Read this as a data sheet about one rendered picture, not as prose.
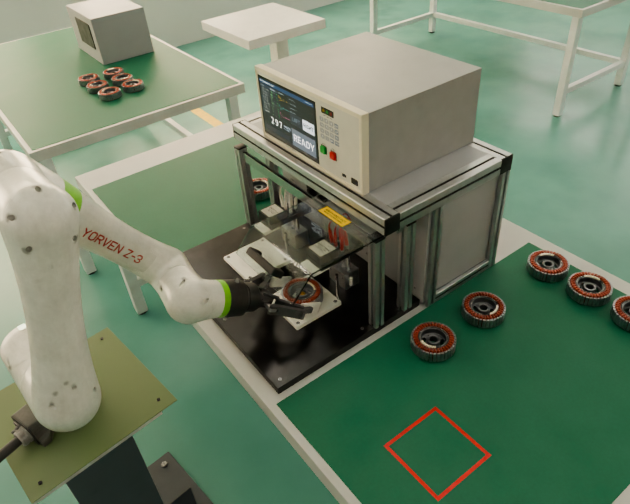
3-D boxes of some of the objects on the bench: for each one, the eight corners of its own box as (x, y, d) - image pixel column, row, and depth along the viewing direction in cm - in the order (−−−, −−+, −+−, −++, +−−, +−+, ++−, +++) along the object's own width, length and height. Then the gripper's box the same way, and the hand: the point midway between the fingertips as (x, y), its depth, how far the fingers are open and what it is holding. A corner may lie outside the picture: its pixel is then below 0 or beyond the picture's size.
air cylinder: (345, 290, 158) (344, 275, 155) (329, 277, 163) (328, 262, 159) (359, 282, 160) (358, 268, 157) (342, 270, 165) (342, 255, 162)
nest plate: (297, 330, 147) (296, 327, 146) (266, 300, 157) (265, 297, 156) (341, 304, 154) (341, 301, 153) (309, 277, 163) (309, 274, 163)
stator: (298, 320, 148) (297, 309, 146) (275, 298, 156) (273, 288, 153) (331, 301, 153) (330, 290, 151) (307, 280, 160) (306, 270, 158)
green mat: (157, 265, 176) (156, 265, 176) (91, 189, 216) (91, 189, 216) (380, 163, 217) (380, 162, 217) (291, 115, 257) (291, 114, 257)
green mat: (481, 643, 92) (481, 642, 92) (276, 404, 132) (276, 403, 132) (746, 359, 133) (746, 358, 133) (528, 242, 173) (528, 242, 173)
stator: (255, 205, 199) (254, 196, 197) (238, 193, 206) (236, 184, 204) (280, 193, 204) (279, 184, 202) (263, 182, 212) (261, 173, 209)
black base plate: (278, 394, 134) (277, 388, 132) (165, 265, 176) (163, 260, 174) (419, 305, 154) (419, 299, 153) (288, 209, 196) (287, 203, 195)
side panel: (427, 307, 154) (435, 210, 134) (419, 301, 156) (426, 204, 136) (494, 264, 166) (510, 169, 146) (486, 259, 168) (501, 165, 148)
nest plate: (249, 284, 163) (248, 281, 162) (223, 259, 173) (223, 256, 172) (291, 262, 169) (291, 259, 169) (264, 240, 179) (264, 237, 178)
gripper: (212, 285, 149) (275, 282, 163) (262, 338, 132) (327, 330, 147) (219, 260, 146) (283, 260, 161) (272, 311, 130) (337, 306, 144)
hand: (301, 294), depth 153 cm, fingers open, 13 cm apart
